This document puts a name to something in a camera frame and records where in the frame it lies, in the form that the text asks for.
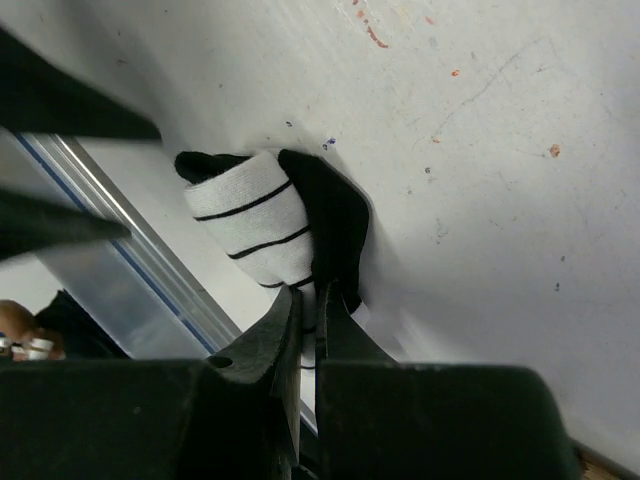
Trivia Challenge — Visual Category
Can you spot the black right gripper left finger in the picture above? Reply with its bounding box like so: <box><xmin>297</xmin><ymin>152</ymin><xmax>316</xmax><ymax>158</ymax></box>
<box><xmin>1</xmin><ymin>288</ymin><xmax>302</xmax><ymax>479</ymax></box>

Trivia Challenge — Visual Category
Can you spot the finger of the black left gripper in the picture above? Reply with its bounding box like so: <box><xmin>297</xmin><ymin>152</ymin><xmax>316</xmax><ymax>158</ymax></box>
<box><xmin>1</xmin><ymin>29</ymin><xmax>161</xmax><ymax>141</ymax></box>
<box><xmin>1</xmin><ymin>187</ymin><xmax>131</xmax><ymax>261</ymax></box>

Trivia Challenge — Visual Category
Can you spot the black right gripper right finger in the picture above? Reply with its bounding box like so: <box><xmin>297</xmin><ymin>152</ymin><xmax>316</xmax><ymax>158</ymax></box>
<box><xmin>315</xmin><ymin>284</ymin><xmax>582</xmax><ymax>479</ymax></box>

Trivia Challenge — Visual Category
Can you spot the white black striped sock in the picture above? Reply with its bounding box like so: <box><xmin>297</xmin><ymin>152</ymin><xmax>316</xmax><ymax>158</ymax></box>
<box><xmin>174</xmin><ymin>149</ymin><xmax>369</xmax><ymax>370</ymax></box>

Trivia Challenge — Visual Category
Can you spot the person in background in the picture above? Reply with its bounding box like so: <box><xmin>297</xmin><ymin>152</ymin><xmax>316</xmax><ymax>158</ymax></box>
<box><xmin>1</xmin><ymin>290</ymin><xmax>129</xmax><ymax>362</ymax></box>

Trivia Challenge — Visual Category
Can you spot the wooden compartment tray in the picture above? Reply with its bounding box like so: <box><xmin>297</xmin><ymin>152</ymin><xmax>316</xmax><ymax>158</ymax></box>
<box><xmin>573</xmin><ymin>441</ymin><xmax>639</xmax><ymax>480</ymax></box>

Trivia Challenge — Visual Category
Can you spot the aluminium front rail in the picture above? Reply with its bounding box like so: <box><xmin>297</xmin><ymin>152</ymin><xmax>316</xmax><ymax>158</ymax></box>
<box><xmin>1</xmin><ymin>132</ymin><xmax>241</xmax><ymax>359</ymax></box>

